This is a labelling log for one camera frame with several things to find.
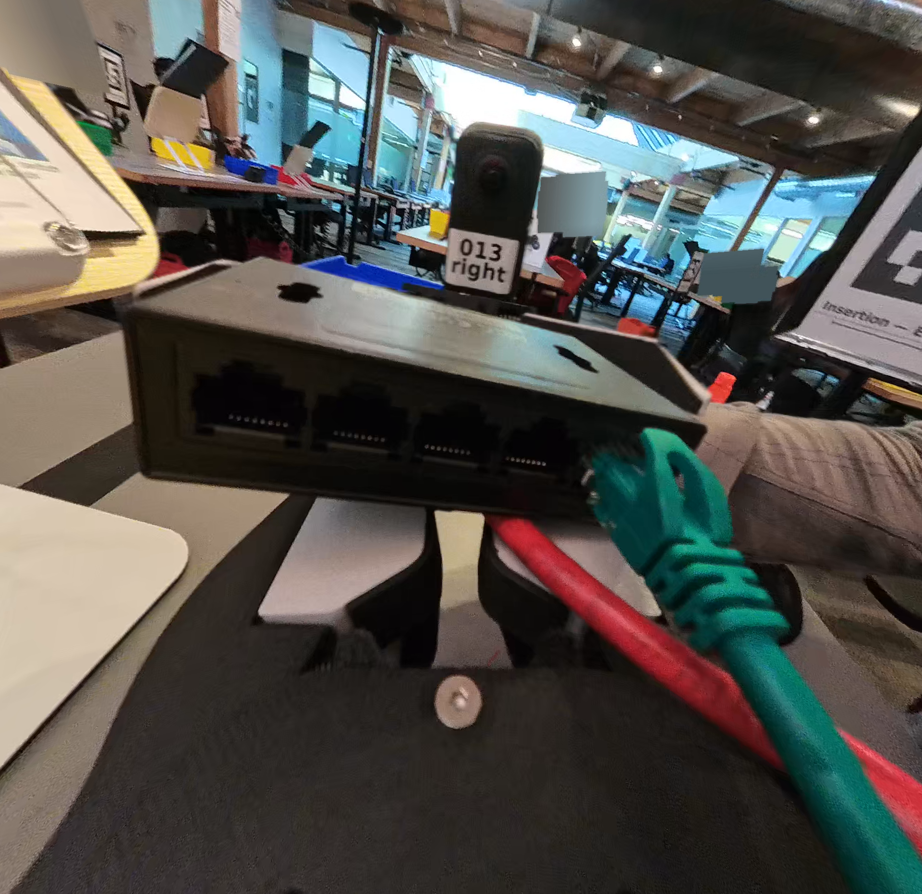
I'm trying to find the red ethernet cable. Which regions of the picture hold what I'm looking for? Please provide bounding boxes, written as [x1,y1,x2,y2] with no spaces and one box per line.
[486,515,922,855]

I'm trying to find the person's right forearm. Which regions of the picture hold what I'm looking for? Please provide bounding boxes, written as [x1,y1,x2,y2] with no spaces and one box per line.
[699,402,922,578]

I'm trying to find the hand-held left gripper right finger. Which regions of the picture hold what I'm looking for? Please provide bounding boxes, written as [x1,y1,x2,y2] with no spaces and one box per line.
[479,515,664,621]

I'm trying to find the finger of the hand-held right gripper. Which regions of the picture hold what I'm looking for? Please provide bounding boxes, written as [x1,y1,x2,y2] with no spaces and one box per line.
[524,314,712,414]
[132,260,243,309]

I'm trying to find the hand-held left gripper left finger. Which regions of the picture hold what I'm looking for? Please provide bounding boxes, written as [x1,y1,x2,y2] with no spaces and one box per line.
[258,498,440,625]

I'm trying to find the blue plastic bin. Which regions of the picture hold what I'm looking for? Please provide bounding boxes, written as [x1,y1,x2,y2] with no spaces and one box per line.
[301,255,444,291]
[223,155,278,185]

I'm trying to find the marker sign board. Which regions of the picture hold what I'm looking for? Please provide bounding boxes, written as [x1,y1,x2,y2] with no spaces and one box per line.
[778,134,922,369]

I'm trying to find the green ethernet cable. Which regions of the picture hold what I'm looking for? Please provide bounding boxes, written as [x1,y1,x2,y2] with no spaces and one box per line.
[583,427,922,894]

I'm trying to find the printed instruction sheet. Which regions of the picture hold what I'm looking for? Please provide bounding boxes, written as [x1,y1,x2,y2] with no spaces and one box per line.
[0,73,145,297]

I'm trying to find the black pole stand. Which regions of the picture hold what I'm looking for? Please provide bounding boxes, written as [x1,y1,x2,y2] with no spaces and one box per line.
[348,2,404,264]

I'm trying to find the yellow plastic bin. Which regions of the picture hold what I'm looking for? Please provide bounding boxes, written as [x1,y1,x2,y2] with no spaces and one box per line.
[150,136,217,171]

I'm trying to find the black ethernet switch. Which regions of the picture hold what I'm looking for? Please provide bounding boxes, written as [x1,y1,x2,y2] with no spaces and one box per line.
[121,260,707,520]

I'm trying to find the white board stand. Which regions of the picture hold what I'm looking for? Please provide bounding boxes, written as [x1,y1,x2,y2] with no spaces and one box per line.
[0,485,190,769]

